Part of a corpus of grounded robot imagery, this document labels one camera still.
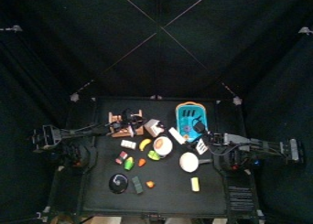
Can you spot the black toy utensil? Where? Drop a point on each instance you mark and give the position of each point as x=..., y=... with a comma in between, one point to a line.
x=198, y=127

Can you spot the yellow green toy corn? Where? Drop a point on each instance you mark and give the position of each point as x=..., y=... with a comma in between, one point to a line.
x=128, y=163

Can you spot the white text label sticker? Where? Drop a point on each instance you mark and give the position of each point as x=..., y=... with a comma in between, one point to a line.
x=239, y=198

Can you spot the light wooden crate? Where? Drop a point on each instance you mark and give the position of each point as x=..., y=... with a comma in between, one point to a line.
x=116, y=118

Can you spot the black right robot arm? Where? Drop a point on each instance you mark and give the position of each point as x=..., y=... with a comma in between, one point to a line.
x=238, y=138

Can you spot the white toy pot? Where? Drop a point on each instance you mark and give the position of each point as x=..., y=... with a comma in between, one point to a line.
x=167, y=147

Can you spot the purple flower toy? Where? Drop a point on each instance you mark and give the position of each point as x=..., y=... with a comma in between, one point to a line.
x=186, y=129

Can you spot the orange toy carrot slice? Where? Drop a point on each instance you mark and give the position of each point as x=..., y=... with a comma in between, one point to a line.
x=140, y=162

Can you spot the black round lid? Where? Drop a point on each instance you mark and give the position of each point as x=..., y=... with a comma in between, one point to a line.
x=117, y=183

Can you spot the brown toy egg half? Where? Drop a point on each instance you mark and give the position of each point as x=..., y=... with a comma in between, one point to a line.
x=159, y=143

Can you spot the white wooden knife block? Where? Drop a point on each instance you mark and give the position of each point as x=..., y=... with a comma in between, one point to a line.
x=153, y=127

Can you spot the yellow toy banana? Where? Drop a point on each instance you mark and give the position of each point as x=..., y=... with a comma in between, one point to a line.
x=144, y=144

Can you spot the orange carrot tip green stem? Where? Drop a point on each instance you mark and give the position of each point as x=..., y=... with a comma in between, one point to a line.
x=149, y=184

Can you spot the white slotted toy spatula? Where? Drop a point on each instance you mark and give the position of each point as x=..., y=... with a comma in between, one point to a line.
x=202, y=147

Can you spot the green toy lettuce leaf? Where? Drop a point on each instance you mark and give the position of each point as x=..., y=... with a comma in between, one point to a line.
x=152, y=155

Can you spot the red white toy block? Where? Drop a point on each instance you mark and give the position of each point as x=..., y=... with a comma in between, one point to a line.
x=120, y=157

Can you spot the metal frame bracket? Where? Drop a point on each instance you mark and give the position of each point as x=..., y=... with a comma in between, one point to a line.
x=305, y=30
x=236, y=100
x=73, y=97
x=14, y=28

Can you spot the small orange toy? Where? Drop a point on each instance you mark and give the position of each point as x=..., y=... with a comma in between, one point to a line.
x=186, y=136

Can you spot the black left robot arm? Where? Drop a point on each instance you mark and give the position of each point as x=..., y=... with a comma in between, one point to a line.
x=64, y=132

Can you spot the green box stack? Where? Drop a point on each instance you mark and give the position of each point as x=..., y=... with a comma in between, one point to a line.
x=136, y=185

